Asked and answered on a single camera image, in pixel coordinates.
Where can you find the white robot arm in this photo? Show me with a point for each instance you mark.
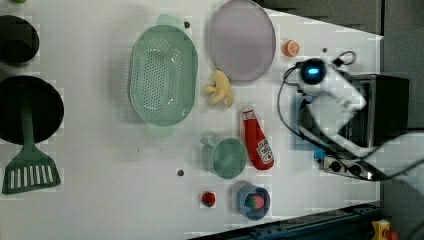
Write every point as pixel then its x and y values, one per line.
pixel 317 77

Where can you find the yellow toy banana bunch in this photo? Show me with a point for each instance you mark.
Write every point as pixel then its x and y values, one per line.
pixel 220 90

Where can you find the green plastic cup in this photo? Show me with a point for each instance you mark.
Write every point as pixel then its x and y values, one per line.
pixel 226 157

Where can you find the red ketchup bottle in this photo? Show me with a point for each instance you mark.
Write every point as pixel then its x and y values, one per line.
pixel 258 147

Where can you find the green plastic colander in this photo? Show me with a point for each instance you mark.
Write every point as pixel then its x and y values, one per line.
pixel 162 80

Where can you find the red toy strawberry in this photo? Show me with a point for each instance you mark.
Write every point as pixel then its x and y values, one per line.
pixel 208 199

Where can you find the purple round plate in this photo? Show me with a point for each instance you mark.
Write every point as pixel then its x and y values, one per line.
pixel 242 40

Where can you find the blue plastic cup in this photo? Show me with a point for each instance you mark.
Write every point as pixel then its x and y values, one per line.
pixel 243 193

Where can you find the strawberry toy in cup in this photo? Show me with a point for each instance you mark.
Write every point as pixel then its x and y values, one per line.
pixel 255 202

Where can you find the orange slice toy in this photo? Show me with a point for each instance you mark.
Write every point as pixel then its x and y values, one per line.
pixel 291 48

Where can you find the green slotted spatula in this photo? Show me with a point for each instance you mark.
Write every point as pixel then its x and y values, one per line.
pixel 30 169

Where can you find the large black bowl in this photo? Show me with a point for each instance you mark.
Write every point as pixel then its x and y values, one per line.
pixel 43 100

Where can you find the yellow red clamp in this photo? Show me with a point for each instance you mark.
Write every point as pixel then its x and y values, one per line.
pixel 383 231

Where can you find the small black bowl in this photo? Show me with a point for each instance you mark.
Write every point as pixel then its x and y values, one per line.
pixel 19 40

